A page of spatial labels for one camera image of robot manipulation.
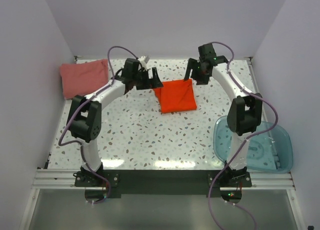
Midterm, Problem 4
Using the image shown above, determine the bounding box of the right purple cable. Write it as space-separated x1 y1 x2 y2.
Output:
207 41 279 230

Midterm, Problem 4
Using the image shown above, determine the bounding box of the purple cable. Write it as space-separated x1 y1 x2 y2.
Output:
57 45 141 205
207 41 279 230

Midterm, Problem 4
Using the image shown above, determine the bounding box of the aluminium frame rail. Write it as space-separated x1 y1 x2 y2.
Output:
19 55 308 230

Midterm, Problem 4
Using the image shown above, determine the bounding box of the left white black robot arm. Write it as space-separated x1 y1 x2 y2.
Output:
66 55 164 186

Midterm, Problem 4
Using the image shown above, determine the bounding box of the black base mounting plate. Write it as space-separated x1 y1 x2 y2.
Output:
73 169 252 200

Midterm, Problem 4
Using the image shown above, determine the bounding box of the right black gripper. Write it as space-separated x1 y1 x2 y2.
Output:
183 58 210 86

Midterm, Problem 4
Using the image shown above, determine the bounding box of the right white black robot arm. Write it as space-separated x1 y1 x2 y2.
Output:
184 43 263 187

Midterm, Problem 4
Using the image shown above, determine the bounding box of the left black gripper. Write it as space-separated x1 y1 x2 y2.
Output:
132 67 163 90

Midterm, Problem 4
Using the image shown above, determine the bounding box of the folded pink t shirt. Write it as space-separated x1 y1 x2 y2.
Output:
59 59 109 99

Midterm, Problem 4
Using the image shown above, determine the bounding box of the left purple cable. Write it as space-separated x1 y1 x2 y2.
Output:
57 45 141 205

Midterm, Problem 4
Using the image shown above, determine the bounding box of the orange t shirt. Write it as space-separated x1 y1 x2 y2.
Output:
154 79 197 114

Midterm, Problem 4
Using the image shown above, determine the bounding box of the clear blue plastic bin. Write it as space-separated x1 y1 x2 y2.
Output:
213 116 293 174

